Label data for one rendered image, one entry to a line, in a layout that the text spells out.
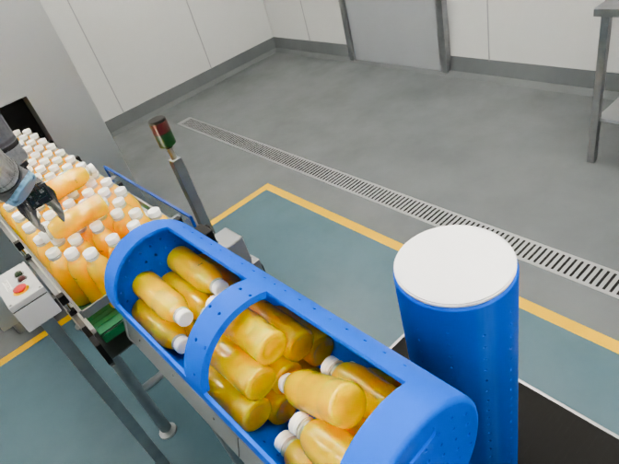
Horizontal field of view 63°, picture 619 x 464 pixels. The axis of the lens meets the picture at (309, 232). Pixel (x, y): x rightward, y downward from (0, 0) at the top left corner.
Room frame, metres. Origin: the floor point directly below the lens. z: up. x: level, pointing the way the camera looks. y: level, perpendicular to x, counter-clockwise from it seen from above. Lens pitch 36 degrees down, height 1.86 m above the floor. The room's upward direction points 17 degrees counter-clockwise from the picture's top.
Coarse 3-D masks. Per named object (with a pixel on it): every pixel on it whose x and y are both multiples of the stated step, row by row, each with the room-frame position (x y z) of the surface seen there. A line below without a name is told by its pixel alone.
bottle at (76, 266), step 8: (80, 256) 1.30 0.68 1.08; (72, 264) 1.28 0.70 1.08; (80, 264) 1.28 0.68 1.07; (72, 272) 1.27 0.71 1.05; (80, 272) 1.27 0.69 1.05; (80, 280) 1.27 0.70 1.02; (88, 280) 1.27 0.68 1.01; (80, 288) 1.28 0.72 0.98; (88, 288) 1.26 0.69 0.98; (96, 288) 1.27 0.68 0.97; (88, 296) 1.27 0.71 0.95; (96, 296) 1.27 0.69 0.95
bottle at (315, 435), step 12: (312, 420) 0.50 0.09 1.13; (300, 432) 0.49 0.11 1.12; (312, 432) 0.47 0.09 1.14; (324, 432) 0.46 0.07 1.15; (336, 432) 0.46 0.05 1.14; (348, 432) 0.46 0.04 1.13; (300, 444) 0.47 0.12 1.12; (312, 444) 0.45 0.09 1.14; (324, 444) 0.44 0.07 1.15; (336, 444) 0.44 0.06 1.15; (348, 444) 0.43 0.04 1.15; (312, 456) 0.44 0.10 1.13; (324, 456) 0.43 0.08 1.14; (336, 456) 0.42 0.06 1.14
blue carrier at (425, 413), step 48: (144, 240) 1.09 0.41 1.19; (192, 240) 0.99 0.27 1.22; (240, 288) 0.76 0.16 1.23; (288, 288) 0.77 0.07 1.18; (144, 336) 0.85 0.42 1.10; (192, 336) 0.70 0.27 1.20; (336, 336) 0.58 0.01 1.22; (192, 384) 0.67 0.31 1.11; (432, 384) 0.45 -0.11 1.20; (240, 432) 0.53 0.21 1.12; (384, 432) 0.38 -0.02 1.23; (432, 432) 0.39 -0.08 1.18
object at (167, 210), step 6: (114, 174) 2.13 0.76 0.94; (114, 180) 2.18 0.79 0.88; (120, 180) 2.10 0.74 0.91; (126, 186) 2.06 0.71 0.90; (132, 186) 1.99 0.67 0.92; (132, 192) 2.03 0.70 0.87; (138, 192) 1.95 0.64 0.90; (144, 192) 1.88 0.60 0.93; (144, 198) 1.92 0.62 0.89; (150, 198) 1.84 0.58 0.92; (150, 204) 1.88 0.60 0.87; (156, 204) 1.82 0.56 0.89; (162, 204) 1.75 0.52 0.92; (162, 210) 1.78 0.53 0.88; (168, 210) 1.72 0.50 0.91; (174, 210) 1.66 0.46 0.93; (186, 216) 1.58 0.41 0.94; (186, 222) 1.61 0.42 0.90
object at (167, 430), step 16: (144, 208) 1.81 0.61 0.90; (0, 224) 2.07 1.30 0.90; (80, 320) 1.24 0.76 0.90; (96, 336) 1.37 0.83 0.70; (112, 352) 1.27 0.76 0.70; (128, 368) 1.43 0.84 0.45; (128, 384) 1.40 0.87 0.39; (144, 384) 1.45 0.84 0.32; (144, 400) 1.41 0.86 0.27; (160, 416) 1.41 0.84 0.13; (160, 432) 1.43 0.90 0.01
